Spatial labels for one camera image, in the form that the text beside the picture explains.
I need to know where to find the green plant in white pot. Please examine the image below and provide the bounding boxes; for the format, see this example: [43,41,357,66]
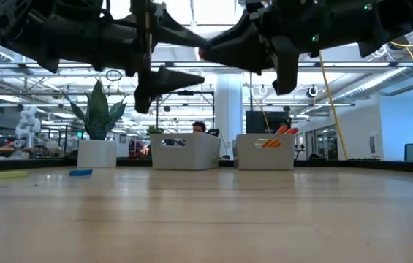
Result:
[61,80,129,169]

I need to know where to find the person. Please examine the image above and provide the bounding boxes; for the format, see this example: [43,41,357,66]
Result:
[191,121,208,134]

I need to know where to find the yellow cable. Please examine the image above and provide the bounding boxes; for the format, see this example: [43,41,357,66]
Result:
[317,50,349,161]

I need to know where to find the black camera stand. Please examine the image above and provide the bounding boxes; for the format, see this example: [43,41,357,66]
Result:
[154,89,216,137]

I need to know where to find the grey plastic bin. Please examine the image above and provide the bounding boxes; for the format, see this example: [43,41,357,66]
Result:
[235,133,297,171]
[150,132,221,172]

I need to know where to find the yellow eraser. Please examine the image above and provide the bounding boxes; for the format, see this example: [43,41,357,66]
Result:
[0,170,29,180]

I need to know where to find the blue eraser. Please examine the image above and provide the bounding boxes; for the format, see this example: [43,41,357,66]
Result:
[68,168,94,178]

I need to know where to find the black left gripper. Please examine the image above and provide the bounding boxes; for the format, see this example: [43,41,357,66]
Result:
[41,0,207,114]

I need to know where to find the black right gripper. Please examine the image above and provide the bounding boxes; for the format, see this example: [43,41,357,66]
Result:
[200,0,361,96]

